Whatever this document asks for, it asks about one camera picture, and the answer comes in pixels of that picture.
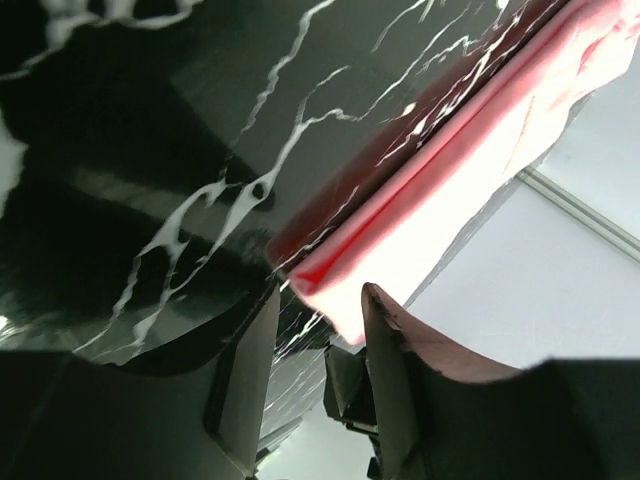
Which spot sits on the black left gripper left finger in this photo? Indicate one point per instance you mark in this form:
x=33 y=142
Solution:
x=190 y=409

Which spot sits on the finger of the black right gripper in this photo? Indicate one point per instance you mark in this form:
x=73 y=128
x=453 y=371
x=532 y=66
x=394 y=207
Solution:
x=348 y=396

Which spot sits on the right aluminium frame post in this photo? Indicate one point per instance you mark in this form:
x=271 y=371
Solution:
x=597 y=223

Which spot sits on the pink t shirt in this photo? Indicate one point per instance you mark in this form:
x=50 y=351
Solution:
x=397 y=237

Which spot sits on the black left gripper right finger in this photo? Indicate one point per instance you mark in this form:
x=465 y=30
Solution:
x=447 y=412

